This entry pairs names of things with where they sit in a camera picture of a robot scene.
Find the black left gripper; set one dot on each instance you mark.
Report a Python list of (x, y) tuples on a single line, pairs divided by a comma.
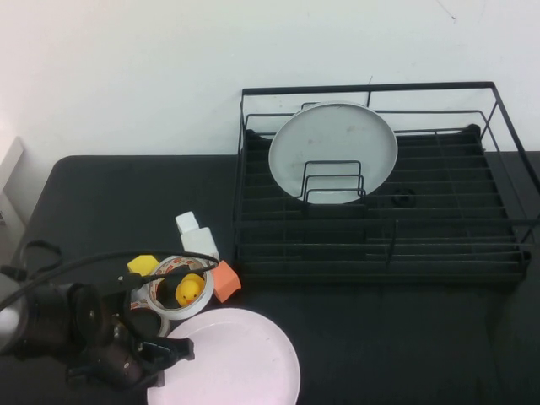
[(109, 363)]

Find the pink round plate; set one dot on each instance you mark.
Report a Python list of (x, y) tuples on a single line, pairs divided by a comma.
[(236, 363)]

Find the grey round plate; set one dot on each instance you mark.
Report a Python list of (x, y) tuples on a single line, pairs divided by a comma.
[(329, 139)]

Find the white double-sided tape roll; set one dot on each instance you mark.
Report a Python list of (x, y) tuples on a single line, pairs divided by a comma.
[(190, 311), (139, 304)]

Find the yellow rubber duck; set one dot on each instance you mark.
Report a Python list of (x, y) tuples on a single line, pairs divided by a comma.
[(187, 291)]

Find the yellow foam cube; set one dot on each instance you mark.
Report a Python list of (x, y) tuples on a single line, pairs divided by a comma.
[(141, 263)]

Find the orange foam cube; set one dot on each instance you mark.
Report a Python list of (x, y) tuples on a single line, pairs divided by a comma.
[(225, 282)]

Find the white power adapter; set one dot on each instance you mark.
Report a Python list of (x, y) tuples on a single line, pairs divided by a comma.
[(197, 241)]

